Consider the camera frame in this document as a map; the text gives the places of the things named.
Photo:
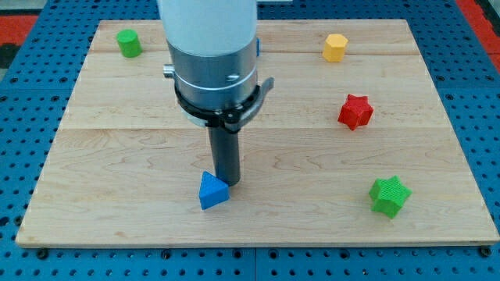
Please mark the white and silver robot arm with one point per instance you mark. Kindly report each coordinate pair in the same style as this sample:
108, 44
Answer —
212, 45

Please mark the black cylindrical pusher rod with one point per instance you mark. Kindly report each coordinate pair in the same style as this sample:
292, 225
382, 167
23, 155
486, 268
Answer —
225, 155

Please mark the blue triangular prism block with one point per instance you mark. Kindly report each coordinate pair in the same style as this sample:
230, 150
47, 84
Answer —
212, 191

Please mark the light wooden board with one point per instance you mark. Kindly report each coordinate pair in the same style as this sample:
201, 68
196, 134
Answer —
125, 165

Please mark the red star block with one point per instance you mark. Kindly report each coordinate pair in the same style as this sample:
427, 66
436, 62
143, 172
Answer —
355, 112

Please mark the yellow hexagonal block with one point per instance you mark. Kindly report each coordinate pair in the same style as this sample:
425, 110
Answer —
334, 47

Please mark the green star block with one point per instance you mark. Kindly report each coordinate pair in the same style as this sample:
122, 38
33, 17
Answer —
389, 196

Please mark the green cylinder block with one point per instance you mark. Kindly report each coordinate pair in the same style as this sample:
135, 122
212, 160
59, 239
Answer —
128, 42

